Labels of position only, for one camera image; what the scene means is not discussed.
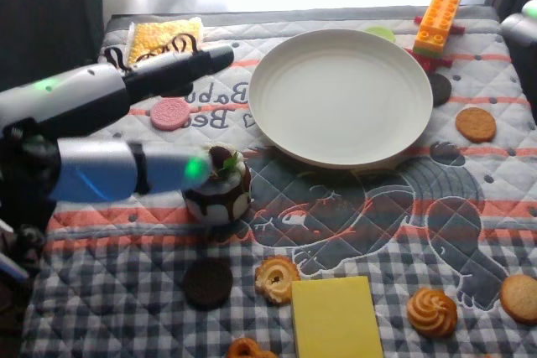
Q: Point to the yellow sticky notepad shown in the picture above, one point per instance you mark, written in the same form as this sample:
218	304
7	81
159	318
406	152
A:
335	320

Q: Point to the grey bear print quilt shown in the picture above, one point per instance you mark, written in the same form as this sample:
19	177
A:
356	215

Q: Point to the bag of yellow beads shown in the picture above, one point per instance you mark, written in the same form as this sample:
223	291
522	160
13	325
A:
155	37

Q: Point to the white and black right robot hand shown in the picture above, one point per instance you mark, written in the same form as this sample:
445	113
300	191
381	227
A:
520	24

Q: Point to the pink sandwich cookie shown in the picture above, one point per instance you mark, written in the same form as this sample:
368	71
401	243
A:
168	114

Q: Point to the brown round biscuit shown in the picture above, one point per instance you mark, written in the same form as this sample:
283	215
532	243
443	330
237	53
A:
476	124

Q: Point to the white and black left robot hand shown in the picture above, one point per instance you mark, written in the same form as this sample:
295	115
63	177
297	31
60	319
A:
75	94

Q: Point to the pale round rimmed biscuit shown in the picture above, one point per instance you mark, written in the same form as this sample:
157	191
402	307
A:
522	297

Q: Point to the chocolate drip toy cake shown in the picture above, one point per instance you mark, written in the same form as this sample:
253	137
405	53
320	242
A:
226	207

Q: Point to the orange building block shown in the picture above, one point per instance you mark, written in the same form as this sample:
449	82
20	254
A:
436	22

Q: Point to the light green disc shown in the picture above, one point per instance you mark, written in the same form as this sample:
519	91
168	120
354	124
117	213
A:
379	34

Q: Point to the black sandwich cookie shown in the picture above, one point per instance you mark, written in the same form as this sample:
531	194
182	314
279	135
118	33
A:
207	282
441	89

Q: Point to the swirl butter cookie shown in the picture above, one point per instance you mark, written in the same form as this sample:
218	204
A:
432	312

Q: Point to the red toy block frame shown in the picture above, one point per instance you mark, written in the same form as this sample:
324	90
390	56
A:
432	63

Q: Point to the white round plate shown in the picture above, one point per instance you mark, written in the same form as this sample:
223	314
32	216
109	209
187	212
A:
335	98

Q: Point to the twisted butter cookie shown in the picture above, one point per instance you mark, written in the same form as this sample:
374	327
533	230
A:
245	349

